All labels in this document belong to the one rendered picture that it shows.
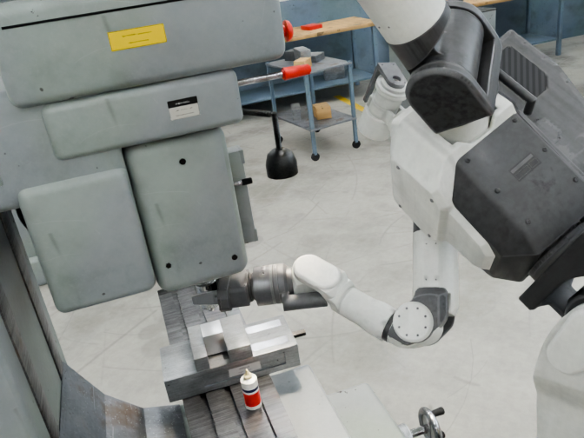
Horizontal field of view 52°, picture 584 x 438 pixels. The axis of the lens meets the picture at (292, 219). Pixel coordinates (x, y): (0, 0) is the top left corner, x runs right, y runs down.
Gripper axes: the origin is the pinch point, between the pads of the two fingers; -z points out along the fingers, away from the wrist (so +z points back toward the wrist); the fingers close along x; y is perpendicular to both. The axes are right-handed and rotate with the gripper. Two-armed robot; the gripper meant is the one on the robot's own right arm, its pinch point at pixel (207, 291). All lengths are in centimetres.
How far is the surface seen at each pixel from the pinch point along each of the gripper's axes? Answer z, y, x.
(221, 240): 7.1, -16.4, 8.2
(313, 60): 31, 38, -456
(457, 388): 77, 124, -97
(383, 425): 37, 54, -9
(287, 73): 24, -46, 4
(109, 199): -9.3, -30.9, 15.9
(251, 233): 11.9, -12.2, -1.8
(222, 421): -2.3, 33.5, 4.6
